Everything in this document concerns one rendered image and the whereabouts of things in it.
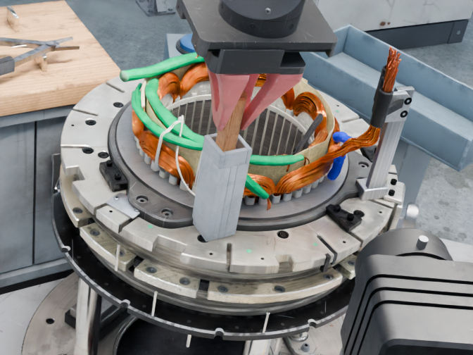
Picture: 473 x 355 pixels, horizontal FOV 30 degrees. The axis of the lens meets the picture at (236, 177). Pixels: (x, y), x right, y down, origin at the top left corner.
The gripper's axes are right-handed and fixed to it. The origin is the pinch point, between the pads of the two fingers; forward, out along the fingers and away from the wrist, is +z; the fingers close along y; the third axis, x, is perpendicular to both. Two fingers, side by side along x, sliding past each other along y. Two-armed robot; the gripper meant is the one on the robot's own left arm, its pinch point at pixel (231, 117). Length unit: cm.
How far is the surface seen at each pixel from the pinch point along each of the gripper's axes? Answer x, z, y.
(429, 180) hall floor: 120, 127, 133
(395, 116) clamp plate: 1.1, 1.4, 15.5
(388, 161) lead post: 1.2, 6.6, 16.8
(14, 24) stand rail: 38.2, 17.2, -10.6
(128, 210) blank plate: 2.0, 11.5, -6.0
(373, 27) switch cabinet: 196, 121, 146
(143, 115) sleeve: 9.2, 7.3, -3.7
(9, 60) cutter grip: 27.2, 14.3, -12.6
